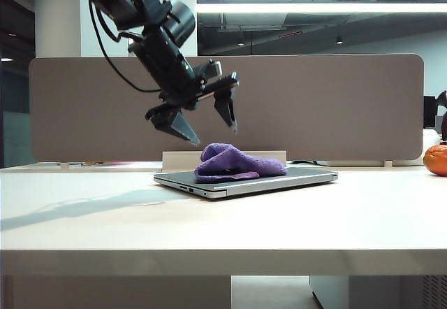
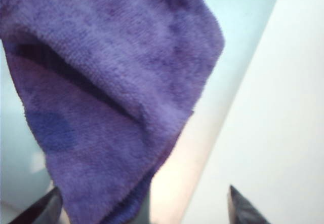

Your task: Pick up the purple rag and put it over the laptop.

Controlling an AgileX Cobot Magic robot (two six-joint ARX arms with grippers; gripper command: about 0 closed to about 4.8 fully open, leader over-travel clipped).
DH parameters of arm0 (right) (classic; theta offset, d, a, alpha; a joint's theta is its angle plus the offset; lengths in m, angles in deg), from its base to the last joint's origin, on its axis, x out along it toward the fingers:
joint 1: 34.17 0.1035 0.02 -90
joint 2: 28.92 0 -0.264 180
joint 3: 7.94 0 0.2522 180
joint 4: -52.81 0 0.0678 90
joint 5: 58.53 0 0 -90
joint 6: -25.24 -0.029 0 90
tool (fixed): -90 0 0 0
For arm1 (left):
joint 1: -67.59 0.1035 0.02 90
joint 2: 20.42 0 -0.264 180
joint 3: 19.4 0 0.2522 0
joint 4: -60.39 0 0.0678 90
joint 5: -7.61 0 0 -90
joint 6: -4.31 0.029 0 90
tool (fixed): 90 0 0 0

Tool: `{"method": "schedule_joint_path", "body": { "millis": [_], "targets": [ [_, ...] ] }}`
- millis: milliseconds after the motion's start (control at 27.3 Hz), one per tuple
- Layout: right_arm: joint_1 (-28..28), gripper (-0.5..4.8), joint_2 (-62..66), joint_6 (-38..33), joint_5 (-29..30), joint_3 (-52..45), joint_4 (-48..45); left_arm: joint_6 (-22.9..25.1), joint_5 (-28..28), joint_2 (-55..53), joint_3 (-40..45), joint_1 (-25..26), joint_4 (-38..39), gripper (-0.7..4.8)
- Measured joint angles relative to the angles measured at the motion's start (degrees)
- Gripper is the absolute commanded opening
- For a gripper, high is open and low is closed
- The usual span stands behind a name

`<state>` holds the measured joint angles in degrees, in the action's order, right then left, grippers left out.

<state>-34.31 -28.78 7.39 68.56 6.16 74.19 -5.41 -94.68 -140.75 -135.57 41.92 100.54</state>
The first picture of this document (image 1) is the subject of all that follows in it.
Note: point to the purple microfibre rag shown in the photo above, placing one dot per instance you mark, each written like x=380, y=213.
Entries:
x=241, y=164

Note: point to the long ceiling light strip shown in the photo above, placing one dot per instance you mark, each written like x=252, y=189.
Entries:
x=314, y=8

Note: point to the background person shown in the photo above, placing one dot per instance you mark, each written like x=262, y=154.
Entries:
x=444, y=116

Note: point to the red ceiling LED sign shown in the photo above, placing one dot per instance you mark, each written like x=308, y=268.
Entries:
x=290, y=35

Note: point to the grey desk divider panel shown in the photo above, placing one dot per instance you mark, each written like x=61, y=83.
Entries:
x=314, y=113

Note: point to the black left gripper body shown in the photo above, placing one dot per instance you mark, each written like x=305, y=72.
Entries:
x=167, y=71

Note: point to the white cabinet with vent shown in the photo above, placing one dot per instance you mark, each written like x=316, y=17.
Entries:
x=377, y=293

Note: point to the white desk leg panel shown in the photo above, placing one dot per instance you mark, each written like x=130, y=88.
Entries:
x=118, y=293

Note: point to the silver closed laptop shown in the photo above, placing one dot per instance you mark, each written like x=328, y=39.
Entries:
x=300, y=179

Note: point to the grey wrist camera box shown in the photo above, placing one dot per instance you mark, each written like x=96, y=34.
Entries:
x=213, y=68

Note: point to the black background monitor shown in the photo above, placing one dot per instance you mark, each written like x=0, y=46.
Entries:
x=429, y=111

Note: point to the orange tangerine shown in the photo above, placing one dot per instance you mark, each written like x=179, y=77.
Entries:
x=436, y=160

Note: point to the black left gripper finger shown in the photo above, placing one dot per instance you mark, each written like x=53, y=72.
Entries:
x=226, y=109
x=178, y=127

